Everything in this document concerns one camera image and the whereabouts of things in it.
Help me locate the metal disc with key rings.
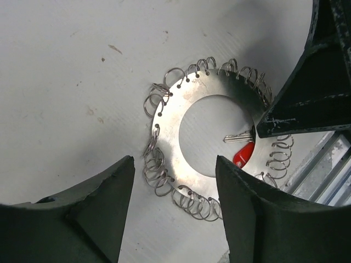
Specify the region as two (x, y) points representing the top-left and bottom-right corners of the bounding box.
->
(143, 57), (294, 222)

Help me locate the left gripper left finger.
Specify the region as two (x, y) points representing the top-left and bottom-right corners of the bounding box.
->
(1, 156), (135, 262)

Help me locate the aluminium mounting rail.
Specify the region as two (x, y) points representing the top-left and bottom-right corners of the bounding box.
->
(284, 130), (350, 207)

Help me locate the red handled key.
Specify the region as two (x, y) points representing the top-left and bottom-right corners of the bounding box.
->
(223, 128), (256, 168)

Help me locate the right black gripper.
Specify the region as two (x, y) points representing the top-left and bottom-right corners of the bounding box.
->
(256, 1), (350, 138)

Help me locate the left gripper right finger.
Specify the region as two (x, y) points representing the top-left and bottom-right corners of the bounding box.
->
(216, 156), (350, 262)

